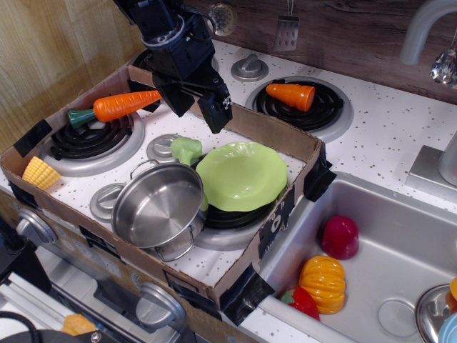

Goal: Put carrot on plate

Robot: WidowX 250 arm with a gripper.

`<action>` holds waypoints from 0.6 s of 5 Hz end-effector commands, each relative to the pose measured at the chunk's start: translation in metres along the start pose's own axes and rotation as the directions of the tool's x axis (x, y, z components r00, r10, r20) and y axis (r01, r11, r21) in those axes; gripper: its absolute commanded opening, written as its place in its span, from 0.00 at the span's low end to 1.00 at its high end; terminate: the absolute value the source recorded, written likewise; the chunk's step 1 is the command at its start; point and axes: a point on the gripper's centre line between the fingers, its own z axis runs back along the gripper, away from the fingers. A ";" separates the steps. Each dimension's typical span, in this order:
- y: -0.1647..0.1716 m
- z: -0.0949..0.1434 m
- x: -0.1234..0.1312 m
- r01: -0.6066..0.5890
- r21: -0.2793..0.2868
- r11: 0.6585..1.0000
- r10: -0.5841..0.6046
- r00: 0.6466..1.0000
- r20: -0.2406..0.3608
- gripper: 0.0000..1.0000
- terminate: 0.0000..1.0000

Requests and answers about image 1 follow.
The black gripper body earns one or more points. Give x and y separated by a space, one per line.
181 32

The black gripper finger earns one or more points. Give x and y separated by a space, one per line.
171 92
215 105

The orange toy carrot green top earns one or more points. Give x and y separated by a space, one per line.
113 107

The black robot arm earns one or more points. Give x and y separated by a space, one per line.
135 11

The light green plastic plate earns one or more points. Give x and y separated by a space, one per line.
242 176

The orange carrot half piece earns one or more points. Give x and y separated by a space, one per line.
294 95

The green toy broccoli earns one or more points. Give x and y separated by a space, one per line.
185 149

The grey back stove knob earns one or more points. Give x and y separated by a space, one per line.
249 69

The grey stove knob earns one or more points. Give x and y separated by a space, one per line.
249 69
159 148
103 201

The grey middle stove knob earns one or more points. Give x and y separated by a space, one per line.
159 148

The hanging slotted metal spoon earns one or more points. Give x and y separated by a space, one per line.
223 17

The front left stove burner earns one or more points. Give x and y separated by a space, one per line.
94 148

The hanging metal spatula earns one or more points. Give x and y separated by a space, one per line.
286 36

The stainless steel pot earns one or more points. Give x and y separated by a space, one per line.
162 209

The back right stove burner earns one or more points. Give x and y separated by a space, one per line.
330 115

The front right stove burner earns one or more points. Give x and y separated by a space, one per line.
230 231

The grey front stove knob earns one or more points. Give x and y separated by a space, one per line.
103 201

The brown cardboard fence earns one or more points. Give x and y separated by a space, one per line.
240 288

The yellow toy corn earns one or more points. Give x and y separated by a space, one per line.
40 174

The dark red toy fruit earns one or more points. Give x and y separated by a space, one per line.
340 238

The grey oven knob left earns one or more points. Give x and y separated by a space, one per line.
35 228

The grey oven knob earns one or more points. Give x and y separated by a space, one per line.
35 228
156 308

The orange toy pumpkin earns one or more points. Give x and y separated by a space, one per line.
324 279

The grey oven knob right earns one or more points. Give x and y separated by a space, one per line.
156 308

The red toy strawberry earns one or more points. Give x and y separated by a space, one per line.
300 299

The grey sink faucet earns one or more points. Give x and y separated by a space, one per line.
417 33

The hanging shiny metal ladle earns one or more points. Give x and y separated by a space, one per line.
443 70

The stainless steel sink basin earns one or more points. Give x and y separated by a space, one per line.
405 248

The orange toy on floor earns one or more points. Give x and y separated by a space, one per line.
77 324

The silver metal bowl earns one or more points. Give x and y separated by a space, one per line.
433 308

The orange toy in bowl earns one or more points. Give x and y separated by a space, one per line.
452 294

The light blue cup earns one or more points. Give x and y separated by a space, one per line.
448 331

